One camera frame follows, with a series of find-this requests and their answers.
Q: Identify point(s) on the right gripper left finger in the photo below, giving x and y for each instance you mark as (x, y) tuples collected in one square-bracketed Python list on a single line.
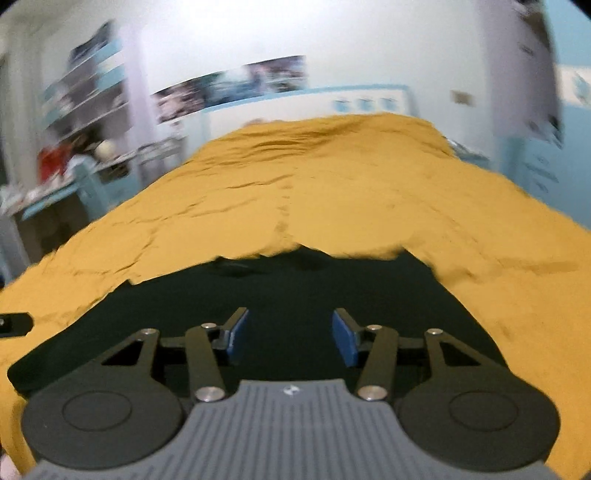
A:
[(207, 347)]

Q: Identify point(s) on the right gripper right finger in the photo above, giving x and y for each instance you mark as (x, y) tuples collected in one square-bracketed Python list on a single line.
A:
[(371, 349)]

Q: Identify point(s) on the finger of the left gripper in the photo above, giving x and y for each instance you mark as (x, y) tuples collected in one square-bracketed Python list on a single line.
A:
[(15, 324)]

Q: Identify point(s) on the black long sleeve sweater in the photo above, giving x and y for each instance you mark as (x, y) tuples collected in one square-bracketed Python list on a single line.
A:
[(290, 298)]

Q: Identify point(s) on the white blue desk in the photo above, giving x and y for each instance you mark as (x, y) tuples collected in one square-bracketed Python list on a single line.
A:
[(34, 228)]

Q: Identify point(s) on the blue desk chair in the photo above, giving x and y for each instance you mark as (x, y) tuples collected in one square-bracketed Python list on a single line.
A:
[(91, 192)]

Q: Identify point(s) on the mustard yellow quilt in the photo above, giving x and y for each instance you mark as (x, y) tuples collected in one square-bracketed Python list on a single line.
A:
[(350, 186)]

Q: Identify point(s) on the red bag on desk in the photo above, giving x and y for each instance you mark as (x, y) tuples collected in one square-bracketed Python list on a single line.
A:
[(53, 160)]

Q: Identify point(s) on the white blue headboard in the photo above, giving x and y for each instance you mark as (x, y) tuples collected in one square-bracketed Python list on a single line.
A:
[(219, 120)]

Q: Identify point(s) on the white blue wardrobe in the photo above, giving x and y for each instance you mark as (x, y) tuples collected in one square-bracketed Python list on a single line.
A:
[(539, 62)]

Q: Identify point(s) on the wall bookshelf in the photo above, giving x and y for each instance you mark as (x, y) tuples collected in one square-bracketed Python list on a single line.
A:
[(92, 96)]

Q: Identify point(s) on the wall light switch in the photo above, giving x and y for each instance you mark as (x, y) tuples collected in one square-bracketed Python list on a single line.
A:
[(462, 98)]

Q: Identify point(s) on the anime wall poster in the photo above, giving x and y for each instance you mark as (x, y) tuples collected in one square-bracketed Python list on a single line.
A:
[(252, 80)]

